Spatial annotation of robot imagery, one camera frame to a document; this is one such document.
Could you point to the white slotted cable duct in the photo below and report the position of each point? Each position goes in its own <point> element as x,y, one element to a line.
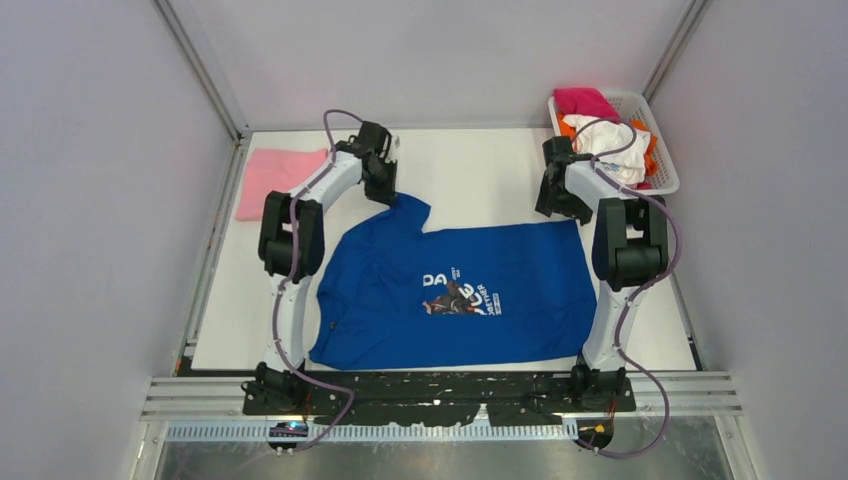
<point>299,431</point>

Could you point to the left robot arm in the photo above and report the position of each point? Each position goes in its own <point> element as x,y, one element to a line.
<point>292,247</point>

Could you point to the orange t shirt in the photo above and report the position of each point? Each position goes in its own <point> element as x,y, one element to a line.
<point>652,142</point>

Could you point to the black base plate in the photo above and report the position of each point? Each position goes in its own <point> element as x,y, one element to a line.
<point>436,399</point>

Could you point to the folded pink t shirt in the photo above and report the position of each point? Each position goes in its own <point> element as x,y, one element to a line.
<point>278,170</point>

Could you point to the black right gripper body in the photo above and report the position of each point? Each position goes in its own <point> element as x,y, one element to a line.
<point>545,178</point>

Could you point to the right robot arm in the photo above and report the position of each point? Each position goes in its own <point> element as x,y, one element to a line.
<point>629,251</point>

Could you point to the white t shirt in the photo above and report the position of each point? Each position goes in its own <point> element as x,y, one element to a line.
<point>616,149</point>

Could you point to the magenta t shirt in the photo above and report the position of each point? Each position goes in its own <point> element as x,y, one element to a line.
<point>625,147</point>

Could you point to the white plastic basket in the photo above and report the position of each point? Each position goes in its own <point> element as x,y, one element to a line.
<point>633,106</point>

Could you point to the blue printed t shirt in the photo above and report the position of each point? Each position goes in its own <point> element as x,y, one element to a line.
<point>395,296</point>

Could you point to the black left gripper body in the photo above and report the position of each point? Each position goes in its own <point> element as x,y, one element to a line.
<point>379,170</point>

